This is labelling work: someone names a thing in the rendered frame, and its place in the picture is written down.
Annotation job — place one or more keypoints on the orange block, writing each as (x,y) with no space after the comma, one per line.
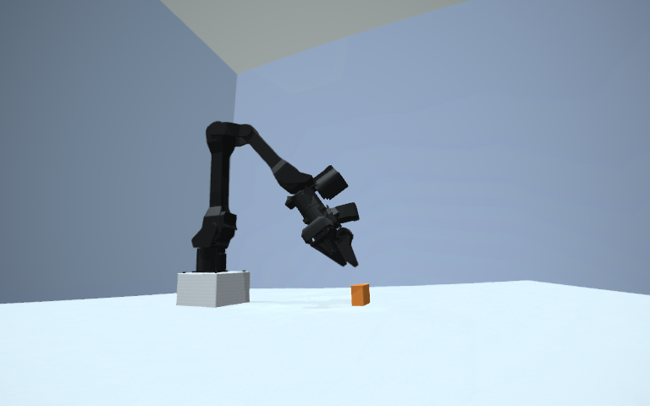
(360,294)

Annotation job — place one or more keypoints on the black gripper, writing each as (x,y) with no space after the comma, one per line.
(333,243)

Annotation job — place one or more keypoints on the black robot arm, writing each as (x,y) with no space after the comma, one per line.
(219,224)

